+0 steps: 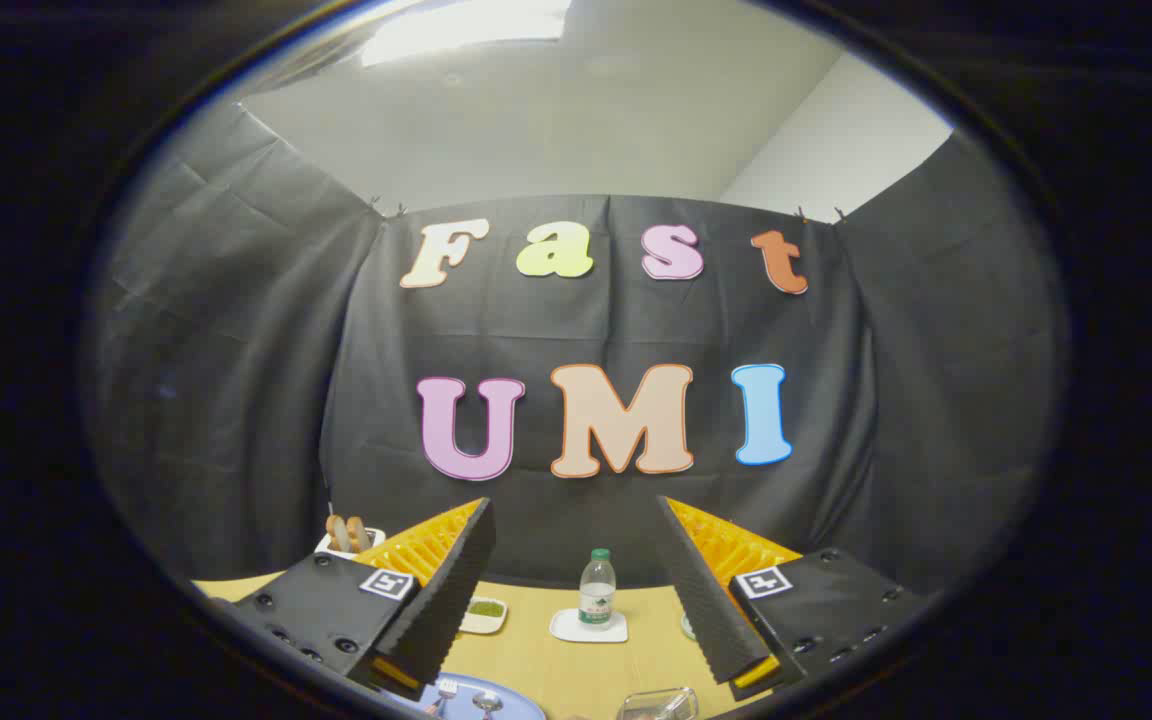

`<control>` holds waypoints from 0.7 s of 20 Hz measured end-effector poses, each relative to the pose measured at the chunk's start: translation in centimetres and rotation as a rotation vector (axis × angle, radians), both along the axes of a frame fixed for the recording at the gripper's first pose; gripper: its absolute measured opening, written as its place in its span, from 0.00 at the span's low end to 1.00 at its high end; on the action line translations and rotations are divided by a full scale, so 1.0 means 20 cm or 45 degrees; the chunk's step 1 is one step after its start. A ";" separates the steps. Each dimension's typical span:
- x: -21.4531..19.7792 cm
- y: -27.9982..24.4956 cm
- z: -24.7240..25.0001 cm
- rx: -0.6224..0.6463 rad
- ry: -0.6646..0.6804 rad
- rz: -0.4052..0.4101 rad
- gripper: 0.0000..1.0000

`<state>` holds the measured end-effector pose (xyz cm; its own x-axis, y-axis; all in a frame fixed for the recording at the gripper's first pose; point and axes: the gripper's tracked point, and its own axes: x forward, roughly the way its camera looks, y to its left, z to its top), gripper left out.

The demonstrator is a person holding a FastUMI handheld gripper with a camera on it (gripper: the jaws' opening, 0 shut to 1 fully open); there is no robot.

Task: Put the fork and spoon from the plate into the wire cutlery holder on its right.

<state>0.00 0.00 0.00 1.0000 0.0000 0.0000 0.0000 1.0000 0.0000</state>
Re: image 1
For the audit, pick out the white divided dish with beans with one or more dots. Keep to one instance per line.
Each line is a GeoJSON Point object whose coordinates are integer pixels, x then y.
{"type": "Point", "coordinates": [486, 609]}

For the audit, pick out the white toaster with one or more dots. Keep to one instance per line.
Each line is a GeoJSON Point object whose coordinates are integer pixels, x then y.
{"type": "Point", "coordinates": [331, 549]}

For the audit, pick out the white coaster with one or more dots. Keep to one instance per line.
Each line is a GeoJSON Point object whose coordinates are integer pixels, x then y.
{"type": "Point", "coordinates": [566, 631]}

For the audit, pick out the toasted bread slice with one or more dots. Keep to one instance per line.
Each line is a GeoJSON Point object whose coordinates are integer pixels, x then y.
{"type": "Point", "coordinates": [337, 533]}
{"type": "Point", "coordinates": [359, 533]}

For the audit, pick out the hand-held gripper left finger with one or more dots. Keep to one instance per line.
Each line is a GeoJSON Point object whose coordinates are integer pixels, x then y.
{"type": "Point", "coordinates": [441, 600]}

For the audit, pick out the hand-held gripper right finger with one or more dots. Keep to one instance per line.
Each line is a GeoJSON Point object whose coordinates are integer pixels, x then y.
{"type": "Point", "coordinates": [711, 600]}

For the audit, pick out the blue round plate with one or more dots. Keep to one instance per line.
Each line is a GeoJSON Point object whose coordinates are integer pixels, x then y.
{"type": "Point", "coordinates": [518, 702]}

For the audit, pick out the clear water bottle green cap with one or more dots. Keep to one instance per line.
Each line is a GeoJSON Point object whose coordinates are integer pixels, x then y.
{"type": "Point", "coordinates": [597, 590]}

